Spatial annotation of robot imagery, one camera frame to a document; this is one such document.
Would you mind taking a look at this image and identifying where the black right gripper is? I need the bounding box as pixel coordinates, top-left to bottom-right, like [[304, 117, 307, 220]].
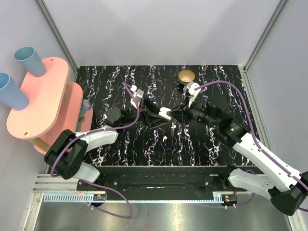
[[167, 94, 218, 128]]

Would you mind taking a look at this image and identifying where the white oval charging case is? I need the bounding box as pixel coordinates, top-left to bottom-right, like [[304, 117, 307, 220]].
[[158, 107, 171, 120]]

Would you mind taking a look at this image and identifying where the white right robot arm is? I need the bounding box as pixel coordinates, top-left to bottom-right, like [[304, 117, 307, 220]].
[[167, 96, 308, 216]]

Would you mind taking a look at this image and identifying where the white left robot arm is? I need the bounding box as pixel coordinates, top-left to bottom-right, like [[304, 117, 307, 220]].
[[44, 101, 137, 191]]

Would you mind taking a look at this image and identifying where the black marbled mat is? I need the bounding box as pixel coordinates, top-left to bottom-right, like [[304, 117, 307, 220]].
[[52, 64, 261, 167]]

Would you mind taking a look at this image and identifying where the gold bowl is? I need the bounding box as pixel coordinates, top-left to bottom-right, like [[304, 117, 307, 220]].
[[178, 69, 195, 85]]

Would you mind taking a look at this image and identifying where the pink two-tier shelf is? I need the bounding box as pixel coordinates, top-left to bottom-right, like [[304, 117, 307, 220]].
[[6, 57, 83, 154]]

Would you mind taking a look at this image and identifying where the blue cup rear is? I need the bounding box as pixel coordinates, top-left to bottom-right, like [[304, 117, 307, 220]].
[[13, 46, 46, 77]]

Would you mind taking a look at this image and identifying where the blue cup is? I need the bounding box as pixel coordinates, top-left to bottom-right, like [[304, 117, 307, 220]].
[[13, 46, 46, 77], [0, 72, 29, 110]]

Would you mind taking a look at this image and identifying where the blue cup front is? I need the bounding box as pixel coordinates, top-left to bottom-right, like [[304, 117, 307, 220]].
[[0, 72, 29, 110]]

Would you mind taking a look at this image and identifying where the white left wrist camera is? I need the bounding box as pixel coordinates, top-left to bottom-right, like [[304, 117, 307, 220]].
[[130, 85, 144, 109]]

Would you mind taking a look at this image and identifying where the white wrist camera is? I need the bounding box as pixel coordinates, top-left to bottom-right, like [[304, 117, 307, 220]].
[[130, 85, 144, 109], [183, 81, 201, 108]]

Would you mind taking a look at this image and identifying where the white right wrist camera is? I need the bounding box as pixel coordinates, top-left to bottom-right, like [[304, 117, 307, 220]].
[[183, 81, 201, 108]]

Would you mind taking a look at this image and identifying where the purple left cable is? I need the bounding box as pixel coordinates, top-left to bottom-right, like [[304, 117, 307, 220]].
[[50, 82, 141, 219]]

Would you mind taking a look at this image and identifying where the purple cable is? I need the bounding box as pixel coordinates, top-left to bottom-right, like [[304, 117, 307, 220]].
[[194, 80, 308, 209], [50, 82, 141, 219]]

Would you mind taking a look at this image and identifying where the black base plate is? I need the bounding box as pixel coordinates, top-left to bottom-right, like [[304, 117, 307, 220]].
[[76, 165, 277, 193]]

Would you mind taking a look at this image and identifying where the blue ring object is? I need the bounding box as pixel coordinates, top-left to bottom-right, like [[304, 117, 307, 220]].
[[76, 99, 92, 132]]

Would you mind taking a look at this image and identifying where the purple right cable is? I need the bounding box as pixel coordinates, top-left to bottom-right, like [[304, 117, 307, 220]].
[[194, 80, 308, 209]]

